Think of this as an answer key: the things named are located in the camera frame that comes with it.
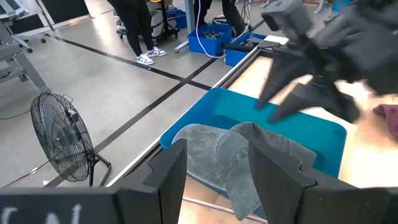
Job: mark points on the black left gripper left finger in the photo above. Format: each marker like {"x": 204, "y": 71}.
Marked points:
{"x": 171, "y": 180}

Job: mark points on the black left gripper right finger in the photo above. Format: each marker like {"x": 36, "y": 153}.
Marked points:
{"x": 273, "y": 186}

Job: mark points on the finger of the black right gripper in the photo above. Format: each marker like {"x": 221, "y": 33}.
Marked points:
{"x": 286, "y": 68}
{"x": 323, "y": 98}

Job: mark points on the grey hat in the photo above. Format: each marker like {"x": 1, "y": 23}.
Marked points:
{"x": 217, "y": 155}

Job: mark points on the maroon hat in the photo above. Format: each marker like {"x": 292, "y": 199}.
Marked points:
{"x": 390, "y": 116}

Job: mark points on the blue bin with black tube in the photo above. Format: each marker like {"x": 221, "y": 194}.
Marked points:
{"x": 234, "y": 57}

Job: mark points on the black tube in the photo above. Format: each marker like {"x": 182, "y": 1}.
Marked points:
{"x": 237, "y": 47}

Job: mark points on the blue plastic tray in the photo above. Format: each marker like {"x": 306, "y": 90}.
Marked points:
{"x": 236, "y": 107}

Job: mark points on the person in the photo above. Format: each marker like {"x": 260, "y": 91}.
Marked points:
{"x": 231, "y": 14}
{"x": 135, "y": 21}

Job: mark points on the blue bin with dark parts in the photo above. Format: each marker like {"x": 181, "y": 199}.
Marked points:
{"x": 211, "y": 43}

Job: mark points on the blue storage bins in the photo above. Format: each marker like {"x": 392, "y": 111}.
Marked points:
{"x": 199, "y": 34}

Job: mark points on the black floor fan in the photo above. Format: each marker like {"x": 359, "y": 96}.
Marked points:
{"x": 62, "y": 137}

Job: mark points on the small blue bin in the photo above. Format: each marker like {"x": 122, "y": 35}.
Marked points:
{"x": 178, "y": 17}

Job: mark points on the black rolling stand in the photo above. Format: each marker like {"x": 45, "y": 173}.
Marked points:
{"x": 164, "y": 21}

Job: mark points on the grey metal stand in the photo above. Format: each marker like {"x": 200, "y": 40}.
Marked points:
{"x": 21, "y": 59}

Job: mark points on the black panel board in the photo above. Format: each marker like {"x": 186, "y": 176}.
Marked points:
{"x": 63, "y": 9}

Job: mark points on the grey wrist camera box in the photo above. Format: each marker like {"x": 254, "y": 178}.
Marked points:
{"x": 287, "y": 15}

